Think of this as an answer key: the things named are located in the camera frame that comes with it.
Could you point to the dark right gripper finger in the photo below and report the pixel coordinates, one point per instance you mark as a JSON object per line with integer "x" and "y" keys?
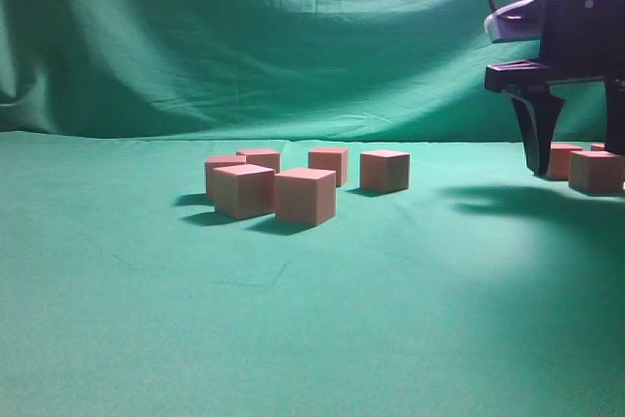
{"x": 614, "y": 139}

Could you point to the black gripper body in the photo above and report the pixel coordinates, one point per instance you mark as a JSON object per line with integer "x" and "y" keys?
{"x": 581, "y": 40}

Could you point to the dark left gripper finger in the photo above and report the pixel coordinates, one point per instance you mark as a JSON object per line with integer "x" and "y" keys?
{"x": 537, "y": 111}

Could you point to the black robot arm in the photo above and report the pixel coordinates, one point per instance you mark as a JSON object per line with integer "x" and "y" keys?
{"x": 580, "y": 41}

